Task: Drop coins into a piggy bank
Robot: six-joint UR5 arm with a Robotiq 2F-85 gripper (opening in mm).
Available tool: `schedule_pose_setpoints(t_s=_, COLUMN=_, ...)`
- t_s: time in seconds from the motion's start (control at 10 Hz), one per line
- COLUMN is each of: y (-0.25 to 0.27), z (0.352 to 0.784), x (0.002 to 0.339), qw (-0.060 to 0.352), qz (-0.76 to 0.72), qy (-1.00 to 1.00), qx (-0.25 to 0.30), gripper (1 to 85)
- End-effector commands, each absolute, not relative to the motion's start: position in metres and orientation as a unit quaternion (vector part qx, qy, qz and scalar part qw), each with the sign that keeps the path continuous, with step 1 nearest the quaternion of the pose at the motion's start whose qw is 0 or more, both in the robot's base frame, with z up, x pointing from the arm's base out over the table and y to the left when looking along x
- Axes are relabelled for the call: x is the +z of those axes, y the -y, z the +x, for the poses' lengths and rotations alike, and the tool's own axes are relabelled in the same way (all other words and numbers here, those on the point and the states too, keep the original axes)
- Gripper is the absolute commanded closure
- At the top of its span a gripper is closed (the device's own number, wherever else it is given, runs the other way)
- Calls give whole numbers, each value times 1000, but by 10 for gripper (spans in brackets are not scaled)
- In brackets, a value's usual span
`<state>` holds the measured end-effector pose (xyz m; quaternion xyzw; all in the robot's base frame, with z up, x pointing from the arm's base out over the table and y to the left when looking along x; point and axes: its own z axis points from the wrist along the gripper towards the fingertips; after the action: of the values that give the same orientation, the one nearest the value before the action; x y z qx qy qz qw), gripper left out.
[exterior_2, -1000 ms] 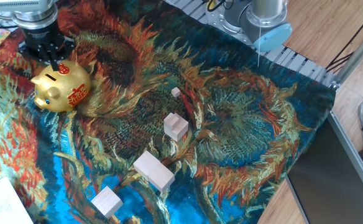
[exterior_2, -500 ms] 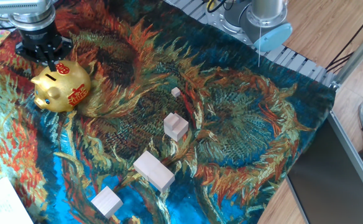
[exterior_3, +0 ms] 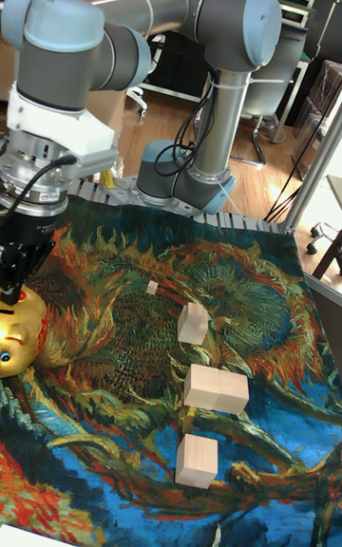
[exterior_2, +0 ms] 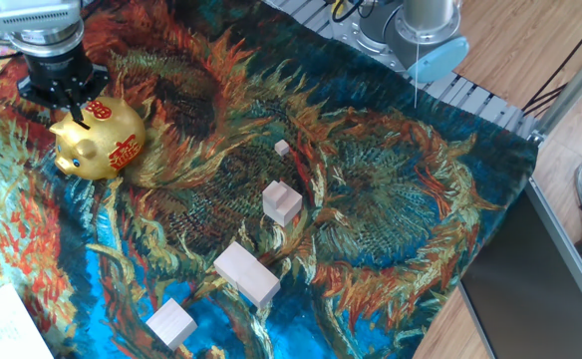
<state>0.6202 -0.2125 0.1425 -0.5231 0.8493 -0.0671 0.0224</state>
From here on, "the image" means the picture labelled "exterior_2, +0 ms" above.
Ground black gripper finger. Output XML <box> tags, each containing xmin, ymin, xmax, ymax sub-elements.
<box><xmin>71</xmin><ymin>67</ymin><xmax>112</xmax><ymax>131</ymax></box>
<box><xmin>16</xmin><ymin>78</ymin><xmax>81</xmax><ymax>124</ymax></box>

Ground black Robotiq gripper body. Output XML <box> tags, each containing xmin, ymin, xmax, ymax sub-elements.
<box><xmin>24</xmin><ymin>47</ymin><xmax>96</xmax><ymax>96</ymax></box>

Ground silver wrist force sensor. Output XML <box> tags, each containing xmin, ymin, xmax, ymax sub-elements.
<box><xmin>7</xmin><ymin>20</ymin><xmax>86</xmax><ymax>59</ymax></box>

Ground yellow doll head toy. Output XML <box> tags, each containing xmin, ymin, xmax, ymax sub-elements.
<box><xmin>49</xmin><ymin>96</ymin><xmax>147</xmax><ymax>181</ymax></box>

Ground notched wooden block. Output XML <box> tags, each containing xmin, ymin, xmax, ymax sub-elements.
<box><xmin>262</xmin><ymin>179</ymin><xmax>304</xmax><ymax>228</ymax></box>

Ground white paper sheet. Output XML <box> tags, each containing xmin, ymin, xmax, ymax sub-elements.
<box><xmin>0</xmin><ymin>282</ymin><xmax>56</xmax><ymax>359</ymax></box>

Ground sunflower painting tablecloth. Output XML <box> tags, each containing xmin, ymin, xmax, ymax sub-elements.
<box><xmin>0</xmin><ymin>0</ymin><xmax>540</xmax><ymax>359</ymax></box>

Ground dark flat panel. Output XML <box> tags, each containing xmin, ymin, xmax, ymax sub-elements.
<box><xmin>458</xmin><ymin>188</ymin><xmax>582</xmax><ymax>359</ymax></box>

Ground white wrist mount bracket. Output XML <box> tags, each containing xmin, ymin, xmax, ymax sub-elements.
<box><xmin>0</xmin><ymin>0</ymin><xmax>83</xmax><ymax>35</ymax></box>

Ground white cable tie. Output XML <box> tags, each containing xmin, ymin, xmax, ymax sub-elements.
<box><xmin>412</xmin><ymin>42</ymin><xmax>420</xmax><ymax>110</ymax></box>

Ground black floor cables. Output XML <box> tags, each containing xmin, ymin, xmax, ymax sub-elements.
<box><xmin>521</xmin><ymin>8</ymin><xmax>582</xmax><ymax>117</ymax></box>

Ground aluminium frame post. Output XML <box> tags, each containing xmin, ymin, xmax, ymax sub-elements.
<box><xmin>528</xmin><ymin>30</ymin><xmax>582</xmax><ymax>147</ymax></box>

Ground silver panel frame rail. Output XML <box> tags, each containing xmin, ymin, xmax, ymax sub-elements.
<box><xmin>523</xmin><ymin>177</ymin><xmax>582</xmax><ymax>328</ymax></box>

